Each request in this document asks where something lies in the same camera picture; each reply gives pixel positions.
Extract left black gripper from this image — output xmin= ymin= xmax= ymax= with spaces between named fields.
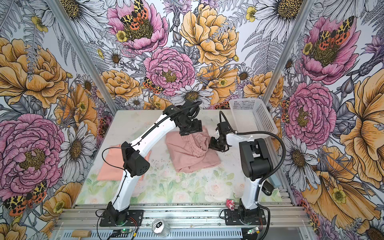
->
xmin=177 ymin=115 xmax=201 ymax=135

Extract dusty pink garment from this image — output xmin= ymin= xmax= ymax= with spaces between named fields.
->
xmin=166 ymin=127 xmax=221 ymax=173

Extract white plastic laundry basket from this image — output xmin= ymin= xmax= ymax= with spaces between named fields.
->
xmin=229 ymin=99 xmax=278 ymax=135

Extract peach graphic t-shirt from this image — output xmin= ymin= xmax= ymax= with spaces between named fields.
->
xmin=96 ymin=144 xmax=152 ymax=181

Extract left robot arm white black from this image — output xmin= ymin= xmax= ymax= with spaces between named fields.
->
xmin=99 ymin=100 xmax=203 ymax=227

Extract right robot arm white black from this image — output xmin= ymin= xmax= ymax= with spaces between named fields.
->
xmin=209 ymin=122 xmax=273 ymax=225

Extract small red white card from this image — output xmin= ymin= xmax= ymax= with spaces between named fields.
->
xmin=226 ymin=199 xmax=236 ymax=211

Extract black stapler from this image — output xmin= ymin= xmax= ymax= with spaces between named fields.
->
xmin=261 ymin=180 xmax=275 ymax=197

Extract light blue rectangular block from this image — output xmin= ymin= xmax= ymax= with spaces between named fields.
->
xmin=267 ymin=173 xmax=282 ymax=189

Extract right green circuit board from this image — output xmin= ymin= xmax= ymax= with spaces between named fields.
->
xmin=247 ymin=227 xmax=260 ymax=235

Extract green circuit board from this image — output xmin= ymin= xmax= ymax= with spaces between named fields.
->
xmin=247 ymin=227 xmax=260 ymax=235
xmin=113 ymin=229 xmax=135 ymax=234

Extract silver drink can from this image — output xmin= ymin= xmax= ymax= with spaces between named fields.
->
xmin=152 ymin=219 xmax=171 ymax=237

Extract left green circuit board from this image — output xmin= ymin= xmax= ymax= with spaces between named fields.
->
xmin=113 ymin=229 xmax=135 ymax=234

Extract wooden block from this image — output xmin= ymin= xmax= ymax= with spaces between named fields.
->
xmin=71 ymin=230 xmax=92 ymax=240

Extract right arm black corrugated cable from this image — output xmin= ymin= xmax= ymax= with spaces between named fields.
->
xmin=218 ymin=110 xmax=286 ymax=240

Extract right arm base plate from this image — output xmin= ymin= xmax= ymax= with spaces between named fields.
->
xmin=223 ymin=208 xmax=267 ymax=226

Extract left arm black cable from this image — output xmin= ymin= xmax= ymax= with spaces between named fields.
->
xmin=95 ymin=100 xmax=202 ymax=240

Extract white slotted cable duct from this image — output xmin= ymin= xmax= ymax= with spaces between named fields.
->
xmin=61 ymin=228 xmax=244 ymax=240

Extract aluminium frame rail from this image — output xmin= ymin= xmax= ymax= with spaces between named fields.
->
xmin=55 ymin=203 xmax=310 ymax=230

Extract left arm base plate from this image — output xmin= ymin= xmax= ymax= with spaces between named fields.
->
xmin=100 ymin=209 xmax=144 ymax=227

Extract right aluminium corner post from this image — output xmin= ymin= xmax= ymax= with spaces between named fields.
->
xmin=262 ymin=0 xmax=315 ymax=105

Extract aluminium corner post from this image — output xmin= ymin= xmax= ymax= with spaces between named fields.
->
xmin=262 ymin=0 xmax=315 ymax=105
xmin=47 ymin=1 xmax=119 ymax=115

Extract left aluminium corner post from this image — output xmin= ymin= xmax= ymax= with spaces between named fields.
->
xmin=47 ymin=1 xmax=119 ymax=115

